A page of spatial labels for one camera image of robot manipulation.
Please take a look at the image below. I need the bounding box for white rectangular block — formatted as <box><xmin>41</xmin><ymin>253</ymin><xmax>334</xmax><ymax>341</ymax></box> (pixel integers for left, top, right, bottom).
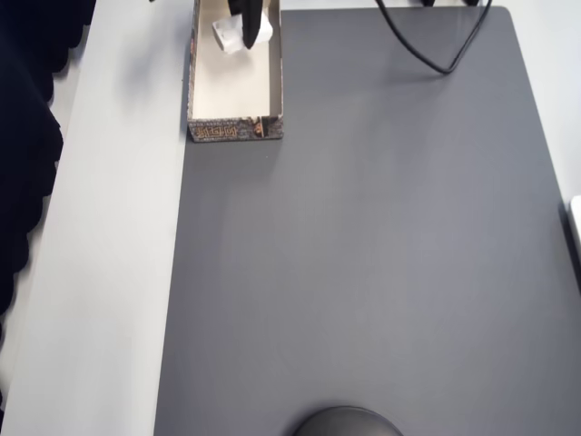
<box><xmin>212</xmin><ymin>12</ymin><xmax>274</xmax><ymax>56</ymax></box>

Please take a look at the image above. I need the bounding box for stone-print cardboard box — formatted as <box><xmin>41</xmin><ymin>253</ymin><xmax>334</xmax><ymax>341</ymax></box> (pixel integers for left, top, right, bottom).
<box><xmin>186</xmin><ymin>0</ymin><xmax>286</xmax><ymax>144</ymax></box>

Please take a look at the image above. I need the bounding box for navy blue curtain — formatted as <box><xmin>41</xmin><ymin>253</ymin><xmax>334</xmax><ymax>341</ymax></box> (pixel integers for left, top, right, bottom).
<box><xmin>0</xmin><ymin>0</ymin><xmax>99</xmax><ymax>410</ymax></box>

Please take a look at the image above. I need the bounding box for grey desk mat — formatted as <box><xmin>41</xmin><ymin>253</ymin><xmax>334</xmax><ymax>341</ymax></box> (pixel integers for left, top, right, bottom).
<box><xmin>152</xmin><ymin>6</ymin><xmax>581</xmax><ymax>436</ymax></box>

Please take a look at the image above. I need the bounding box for black camera cable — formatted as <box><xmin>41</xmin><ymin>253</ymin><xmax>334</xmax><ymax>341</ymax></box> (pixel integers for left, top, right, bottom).
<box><xmin>374</xmin><ymin>0</ymin><xmax>495</xmax><ymax>75</ymax></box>

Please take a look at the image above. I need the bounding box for black round-base camera stand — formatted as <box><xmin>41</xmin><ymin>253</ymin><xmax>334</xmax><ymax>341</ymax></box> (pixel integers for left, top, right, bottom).
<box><xmin>290</xmin><ymin>405</ymin><xmax>405</xmax><ymax>436</ymax></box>

